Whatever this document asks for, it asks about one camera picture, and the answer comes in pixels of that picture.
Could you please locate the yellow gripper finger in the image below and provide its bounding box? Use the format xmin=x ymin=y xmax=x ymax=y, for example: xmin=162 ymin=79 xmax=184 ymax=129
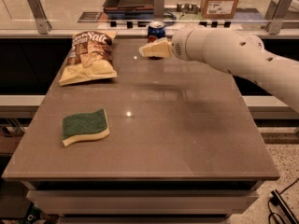
xmin=139 ymin=37 xmax=172 ymax=58

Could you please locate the blue Pepsi can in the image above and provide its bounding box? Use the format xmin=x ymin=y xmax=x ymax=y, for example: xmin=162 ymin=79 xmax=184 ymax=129
xmin=147 ymin=21 xmax=166 ymax=61

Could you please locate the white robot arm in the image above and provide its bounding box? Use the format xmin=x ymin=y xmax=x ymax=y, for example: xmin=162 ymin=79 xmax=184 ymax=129
xmin=139 ymin=26 xmax=299 ymax=112

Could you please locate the brown and yellow chip bag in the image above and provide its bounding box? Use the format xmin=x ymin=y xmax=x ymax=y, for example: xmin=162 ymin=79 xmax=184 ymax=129
xmin=59 ymin=31 xmax=117 ymax=86

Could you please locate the cardboard box with label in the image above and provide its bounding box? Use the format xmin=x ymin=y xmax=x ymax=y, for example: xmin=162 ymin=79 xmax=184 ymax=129
xmin=200 ymin=0 xmax=239 ymax=19

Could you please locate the green and yellow sponge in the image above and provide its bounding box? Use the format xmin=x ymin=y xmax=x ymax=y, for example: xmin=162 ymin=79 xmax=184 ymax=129
xmin=62 ymin=109 xmax=109 ymax=147

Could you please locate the grey table drawer front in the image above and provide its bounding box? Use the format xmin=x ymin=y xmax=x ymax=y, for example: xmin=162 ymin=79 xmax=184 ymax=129
xmin=27 ymin=190 xmax=258 ymax=216

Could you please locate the black power strip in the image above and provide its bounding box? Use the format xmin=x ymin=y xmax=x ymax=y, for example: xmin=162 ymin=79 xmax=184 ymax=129
xmin=270 ymin=189 xmax=299 ymax=224

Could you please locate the middle metal glass bracket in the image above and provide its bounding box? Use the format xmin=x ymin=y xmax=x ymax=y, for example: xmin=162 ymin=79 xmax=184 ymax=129
xmin=154 ymin=0 xmax=164 ymax=21

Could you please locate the metal glass bracket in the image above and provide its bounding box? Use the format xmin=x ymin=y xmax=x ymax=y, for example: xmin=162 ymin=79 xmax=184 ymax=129
xmin=27 ymin=0 xmax=51 ymax=35
xmin=154 ymin=0 xmax=164 ymax=21
xmin=266 ymin=0 xmax=292 ymax=35

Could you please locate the left metal glass bracket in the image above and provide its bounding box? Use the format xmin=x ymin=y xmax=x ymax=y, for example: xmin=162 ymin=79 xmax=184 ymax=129
xmin=27 ymin=0 xmax=51 ymax=35

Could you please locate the right metal glass bracket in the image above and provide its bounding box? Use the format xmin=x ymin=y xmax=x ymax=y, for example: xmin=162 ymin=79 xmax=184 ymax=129
xmin=266 ymin=0 xmax=292 ymax=35

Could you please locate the black cable on floor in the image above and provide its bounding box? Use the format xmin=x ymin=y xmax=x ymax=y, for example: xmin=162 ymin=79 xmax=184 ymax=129
xmin=267 ymin=177 xmax=299 ymax=224

